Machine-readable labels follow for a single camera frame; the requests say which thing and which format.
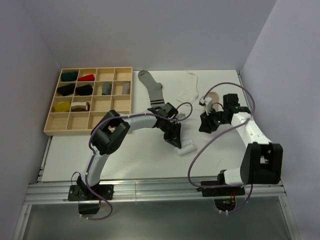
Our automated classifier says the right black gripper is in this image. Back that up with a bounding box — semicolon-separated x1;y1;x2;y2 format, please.
198;106;229;134

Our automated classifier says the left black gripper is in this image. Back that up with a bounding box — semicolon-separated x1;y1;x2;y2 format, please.
160;119;181;150

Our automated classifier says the white striped sock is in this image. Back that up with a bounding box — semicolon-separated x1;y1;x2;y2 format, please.
174;139;197;156

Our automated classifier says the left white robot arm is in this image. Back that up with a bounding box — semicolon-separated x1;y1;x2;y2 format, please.
76;103;182;200

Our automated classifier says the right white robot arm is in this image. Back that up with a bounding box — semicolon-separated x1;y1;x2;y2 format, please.
199;93;283;195

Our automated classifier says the beige red reindeer sock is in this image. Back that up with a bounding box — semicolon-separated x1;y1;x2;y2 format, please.
207;91;221;112

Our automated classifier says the grey striped sock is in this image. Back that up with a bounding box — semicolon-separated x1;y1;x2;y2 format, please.
138;70;165;109

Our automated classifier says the plain white sock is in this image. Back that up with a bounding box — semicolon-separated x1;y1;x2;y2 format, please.
176;71;199;103

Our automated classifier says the light grey rolled sock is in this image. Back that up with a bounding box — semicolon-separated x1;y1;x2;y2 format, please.
122;82;131;95

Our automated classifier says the black rolled sock right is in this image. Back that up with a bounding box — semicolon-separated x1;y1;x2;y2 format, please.
75;84;93;96

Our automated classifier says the black rolled sock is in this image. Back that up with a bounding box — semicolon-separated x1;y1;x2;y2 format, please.
75;84;93;96
57;83;76;97

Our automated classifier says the wooden compartment tray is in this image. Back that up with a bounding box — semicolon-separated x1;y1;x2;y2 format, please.
44;67;133;136

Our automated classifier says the white brown rolled sock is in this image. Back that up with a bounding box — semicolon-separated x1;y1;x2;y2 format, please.
70;101;90;112

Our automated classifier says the red rolled sock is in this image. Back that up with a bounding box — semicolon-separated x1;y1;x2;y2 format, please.
77;74;95;82

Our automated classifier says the yellow rolled sock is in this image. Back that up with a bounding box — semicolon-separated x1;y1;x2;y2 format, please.
53;101;71;113

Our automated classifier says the black rolled sock left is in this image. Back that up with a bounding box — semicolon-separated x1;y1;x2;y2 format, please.
57;83;76;97

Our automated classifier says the dark green rolled sock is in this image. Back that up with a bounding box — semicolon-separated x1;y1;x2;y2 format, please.
60;71;78;82

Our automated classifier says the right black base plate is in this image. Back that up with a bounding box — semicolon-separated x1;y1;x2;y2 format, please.
196;180;246;197

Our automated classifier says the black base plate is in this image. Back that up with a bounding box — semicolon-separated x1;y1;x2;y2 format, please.
196;180;246;197
67;184;114;202

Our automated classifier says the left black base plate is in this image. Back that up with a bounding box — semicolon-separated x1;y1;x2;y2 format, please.
67;184;114;202

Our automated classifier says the aluminium mounting rail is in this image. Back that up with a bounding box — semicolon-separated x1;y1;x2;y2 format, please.
24;176;287;205

